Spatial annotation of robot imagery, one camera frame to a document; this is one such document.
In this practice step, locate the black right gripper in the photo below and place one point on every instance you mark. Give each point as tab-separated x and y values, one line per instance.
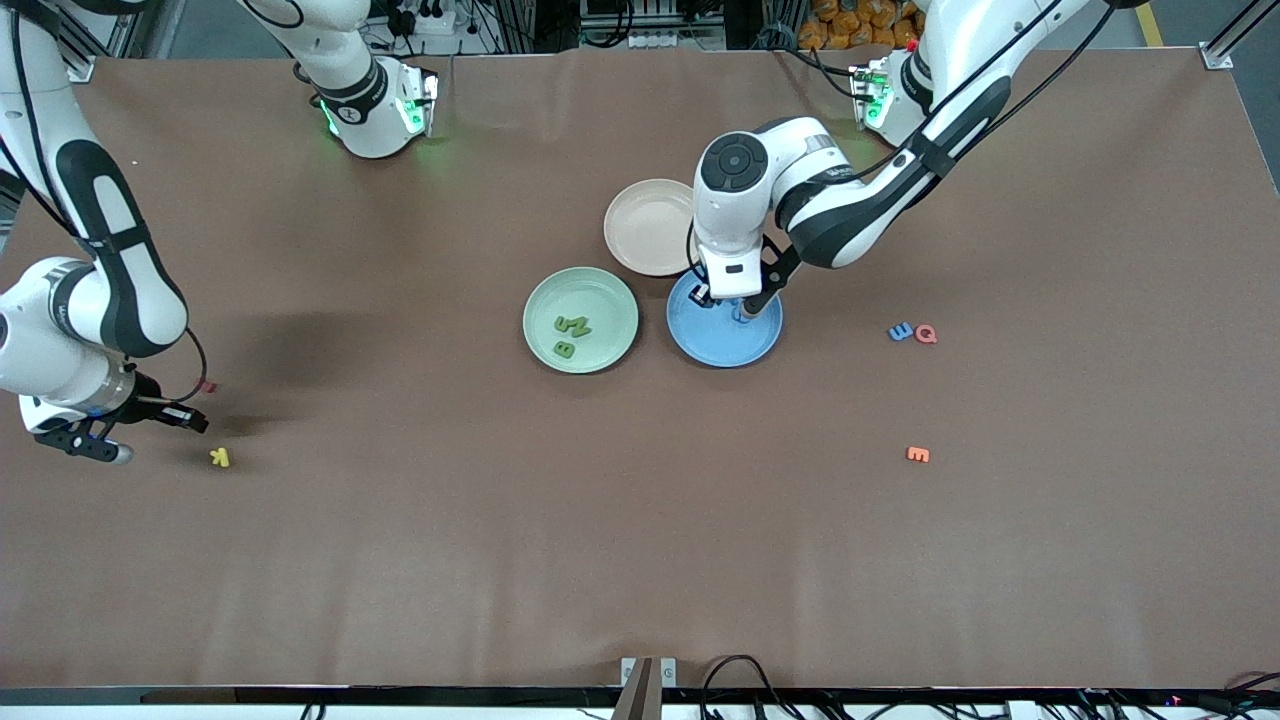
150	398

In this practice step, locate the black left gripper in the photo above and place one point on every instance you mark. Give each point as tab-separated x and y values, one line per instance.
703	294

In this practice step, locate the green foam letter N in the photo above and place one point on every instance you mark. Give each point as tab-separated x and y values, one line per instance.
579	327

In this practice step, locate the green foam letter B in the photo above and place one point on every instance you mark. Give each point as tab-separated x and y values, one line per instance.
563	349

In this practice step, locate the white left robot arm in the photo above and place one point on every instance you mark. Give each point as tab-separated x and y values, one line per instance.
730	230

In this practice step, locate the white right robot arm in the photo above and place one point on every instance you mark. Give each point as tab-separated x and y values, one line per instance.
50	360

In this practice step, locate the blue round plate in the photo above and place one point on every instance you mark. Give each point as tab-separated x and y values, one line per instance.
724	342

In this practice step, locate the beige round plate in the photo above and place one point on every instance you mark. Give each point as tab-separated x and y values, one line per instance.
645	227

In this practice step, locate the light green round plate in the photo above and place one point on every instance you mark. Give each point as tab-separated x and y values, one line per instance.
610	310

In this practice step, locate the blue foam letter E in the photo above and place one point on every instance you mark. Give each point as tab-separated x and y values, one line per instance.
900	331

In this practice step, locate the red foam letter Q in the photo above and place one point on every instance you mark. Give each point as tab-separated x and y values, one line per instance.
926	334

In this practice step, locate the brown table cover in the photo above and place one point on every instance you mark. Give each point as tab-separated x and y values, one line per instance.
640	520

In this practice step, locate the orange snack bags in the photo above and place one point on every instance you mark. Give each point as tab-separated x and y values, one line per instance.
860	22

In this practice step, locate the white power strip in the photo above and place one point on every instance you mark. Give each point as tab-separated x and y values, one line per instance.
430	18

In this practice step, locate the aluminium frame post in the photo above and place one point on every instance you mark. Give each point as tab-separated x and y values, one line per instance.
80	62
1217	52

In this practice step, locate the grey metal table bracket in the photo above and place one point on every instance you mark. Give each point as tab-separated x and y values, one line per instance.
668	672

